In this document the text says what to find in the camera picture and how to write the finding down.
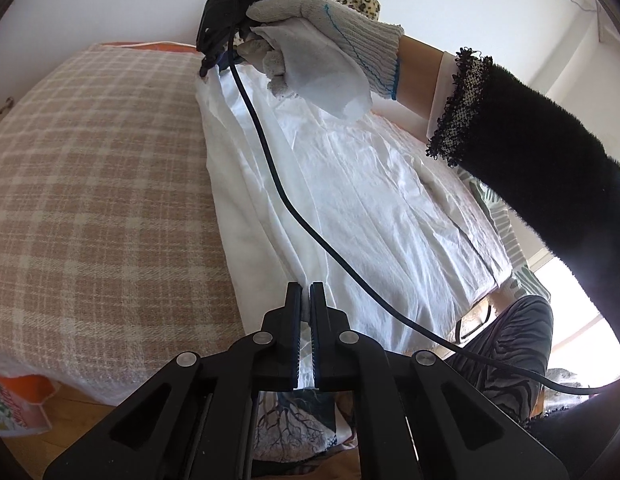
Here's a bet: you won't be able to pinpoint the person's right hand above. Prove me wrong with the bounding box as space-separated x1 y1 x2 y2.
235 0 405 121

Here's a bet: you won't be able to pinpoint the white shirt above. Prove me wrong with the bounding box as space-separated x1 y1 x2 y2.
195 55 513 392

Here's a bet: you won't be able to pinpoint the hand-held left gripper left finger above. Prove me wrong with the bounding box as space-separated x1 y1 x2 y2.
42 282 304 480

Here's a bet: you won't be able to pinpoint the orange floral bed sheet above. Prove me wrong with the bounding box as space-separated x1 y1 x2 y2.
97 39 201 55

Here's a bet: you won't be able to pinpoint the person's right forearm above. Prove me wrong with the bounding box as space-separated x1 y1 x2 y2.
392 35 620 411

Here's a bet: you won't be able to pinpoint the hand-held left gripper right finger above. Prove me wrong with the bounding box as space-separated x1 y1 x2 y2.
310 282 571 480

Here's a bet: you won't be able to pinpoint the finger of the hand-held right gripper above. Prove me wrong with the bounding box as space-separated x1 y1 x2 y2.
197 47 228 80

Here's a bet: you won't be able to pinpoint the beige plaid blanket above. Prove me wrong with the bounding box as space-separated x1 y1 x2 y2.
0 42 251 406

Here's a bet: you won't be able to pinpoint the green leaf patterned cloth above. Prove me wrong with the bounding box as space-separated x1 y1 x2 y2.
470 180 551 306

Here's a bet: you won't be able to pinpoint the orange cardboard box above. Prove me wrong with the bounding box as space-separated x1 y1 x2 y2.
0 370 61 441

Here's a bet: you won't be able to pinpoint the tree print garment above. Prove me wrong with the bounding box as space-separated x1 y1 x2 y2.
252 390 358 463

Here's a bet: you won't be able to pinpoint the person's zebra print pants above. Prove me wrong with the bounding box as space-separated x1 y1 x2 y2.
445 295 556 426

